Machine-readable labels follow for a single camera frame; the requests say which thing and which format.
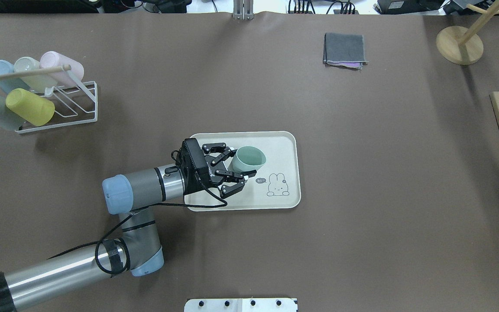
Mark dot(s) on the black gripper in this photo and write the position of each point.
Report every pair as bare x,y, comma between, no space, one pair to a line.
213,168

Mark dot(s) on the green cup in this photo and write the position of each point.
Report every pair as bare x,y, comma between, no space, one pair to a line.
247,158

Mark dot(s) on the cream rectangular tray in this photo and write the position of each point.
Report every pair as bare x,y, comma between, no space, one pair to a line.
275,186

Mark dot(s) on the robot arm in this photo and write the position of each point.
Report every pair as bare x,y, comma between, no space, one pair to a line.
138,250

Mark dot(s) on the yellow cup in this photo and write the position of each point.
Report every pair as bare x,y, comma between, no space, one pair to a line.
30,106

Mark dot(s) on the grey folded cloth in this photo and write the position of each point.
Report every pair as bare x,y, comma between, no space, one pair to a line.
344,50

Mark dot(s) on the wooden mug tree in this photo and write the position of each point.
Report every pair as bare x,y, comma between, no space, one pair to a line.
461,45

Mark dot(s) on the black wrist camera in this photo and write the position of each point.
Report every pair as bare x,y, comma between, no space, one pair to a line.
194,167

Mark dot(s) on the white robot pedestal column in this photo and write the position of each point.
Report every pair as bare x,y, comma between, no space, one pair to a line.
275,304

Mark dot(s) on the white wire cup rack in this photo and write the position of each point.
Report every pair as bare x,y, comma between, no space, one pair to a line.
73,106

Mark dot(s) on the aluminium frame post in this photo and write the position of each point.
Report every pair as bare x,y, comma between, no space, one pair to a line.
243,10

